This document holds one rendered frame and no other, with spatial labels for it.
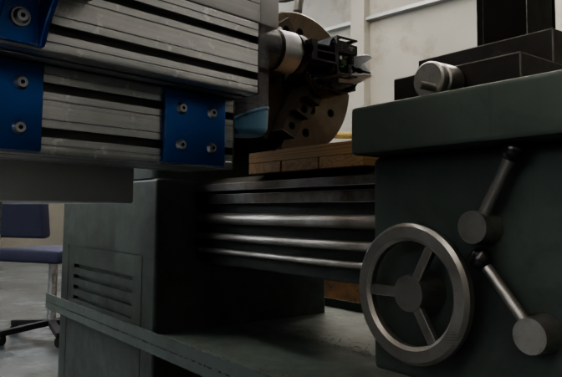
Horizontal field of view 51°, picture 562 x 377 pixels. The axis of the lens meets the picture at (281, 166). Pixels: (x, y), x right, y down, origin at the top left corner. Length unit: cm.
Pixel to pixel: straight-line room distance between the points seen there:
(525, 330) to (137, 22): 49
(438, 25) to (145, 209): 901
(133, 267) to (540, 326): 96
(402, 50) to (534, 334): 981
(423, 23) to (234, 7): 956
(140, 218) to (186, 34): 72
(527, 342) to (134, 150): 44
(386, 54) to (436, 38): 95
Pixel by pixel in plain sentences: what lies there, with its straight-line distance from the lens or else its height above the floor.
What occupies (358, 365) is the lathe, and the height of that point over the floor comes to 54.
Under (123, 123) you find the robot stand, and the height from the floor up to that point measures 89.
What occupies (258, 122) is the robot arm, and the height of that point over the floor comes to 94.
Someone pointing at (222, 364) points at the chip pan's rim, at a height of 55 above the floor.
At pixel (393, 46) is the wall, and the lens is 1048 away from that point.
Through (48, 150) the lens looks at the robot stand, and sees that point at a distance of 62.
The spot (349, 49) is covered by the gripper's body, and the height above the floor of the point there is 109.
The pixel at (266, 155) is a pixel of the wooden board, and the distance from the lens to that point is 108.
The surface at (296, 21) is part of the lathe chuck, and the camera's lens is 135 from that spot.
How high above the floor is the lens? 79
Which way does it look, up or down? 5 degrees up
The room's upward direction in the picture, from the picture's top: 1 degrees clockwise
